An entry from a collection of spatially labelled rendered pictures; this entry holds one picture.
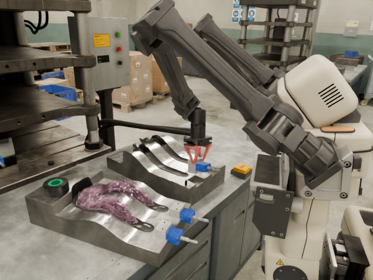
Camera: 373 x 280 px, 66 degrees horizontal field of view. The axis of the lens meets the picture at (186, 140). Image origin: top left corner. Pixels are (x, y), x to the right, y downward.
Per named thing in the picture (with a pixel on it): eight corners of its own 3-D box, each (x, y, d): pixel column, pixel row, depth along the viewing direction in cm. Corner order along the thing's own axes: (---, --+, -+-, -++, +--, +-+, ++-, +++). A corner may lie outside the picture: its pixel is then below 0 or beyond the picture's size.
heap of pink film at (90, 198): (158, 200, 105) (157, 181, 102) (132, 230, 89) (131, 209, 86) (99, 185, 113) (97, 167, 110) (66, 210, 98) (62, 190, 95)
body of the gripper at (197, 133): (182, 143, 107) (182, 123, 105) (198, 139, 115) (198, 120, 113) (196, 145, 103) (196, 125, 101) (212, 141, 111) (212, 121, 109)
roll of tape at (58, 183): (59, 183, 104) (58, 174, 103) (74, 189, 101) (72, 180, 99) (39, 193, 98) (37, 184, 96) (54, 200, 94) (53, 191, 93)
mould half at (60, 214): (190, 216, 106) (191, 190, 102) (159, 268, 83) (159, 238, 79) (81, 186, 122) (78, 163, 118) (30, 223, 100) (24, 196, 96)
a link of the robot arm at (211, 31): (184, 24, 104) (202, 2, 103) (187, 38, 117) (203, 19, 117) (279, 105, 100) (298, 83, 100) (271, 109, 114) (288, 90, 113)
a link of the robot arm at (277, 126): (298, 157, 61) (313, 138, 62) (262, 125, 61) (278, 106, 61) (279, 158, 70) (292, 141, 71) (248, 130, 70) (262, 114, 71)
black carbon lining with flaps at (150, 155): (206, 169, 125) (207, 149, 122) (182, 183, 114) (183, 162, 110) (150, 147, 145) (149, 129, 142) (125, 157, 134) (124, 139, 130)
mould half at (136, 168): (224, 182, 129) (226, 155, 124) (188, 208, 110) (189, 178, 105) (146, 150, 157) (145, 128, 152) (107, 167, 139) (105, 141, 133)
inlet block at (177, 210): (210, 223, 98) (211, 210, 96) (205, 232, 94) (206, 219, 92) (175, 214, 102) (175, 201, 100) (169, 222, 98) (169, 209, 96)
